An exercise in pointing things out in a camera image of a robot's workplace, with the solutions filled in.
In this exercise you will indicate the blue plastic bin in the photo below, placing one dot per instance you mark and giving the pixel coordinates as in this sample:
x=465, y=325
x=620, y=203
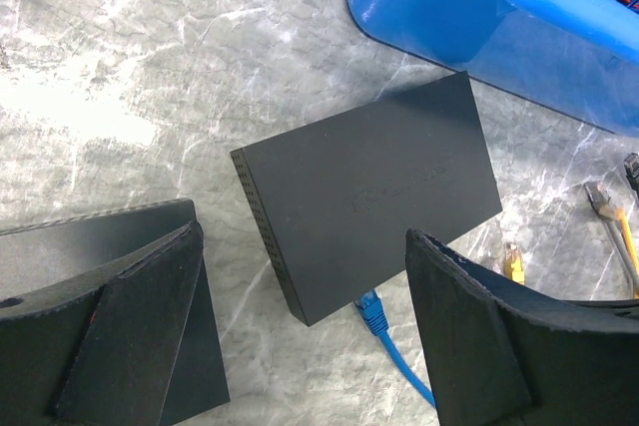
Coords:
x=577, y=57

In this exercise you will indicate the black network switch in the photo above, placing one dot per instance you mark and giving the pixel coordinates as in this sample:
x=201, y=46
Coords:
x=333, y=199

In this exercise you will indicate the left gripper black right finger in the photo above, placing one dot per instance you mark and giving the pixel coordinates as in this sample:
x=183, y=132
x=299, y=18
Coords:
x=500, y=353

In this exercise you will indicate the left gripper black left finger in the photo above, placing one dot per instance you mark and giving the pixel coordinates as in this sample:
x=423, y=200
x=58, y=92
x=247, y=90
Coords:
x=128, y=337

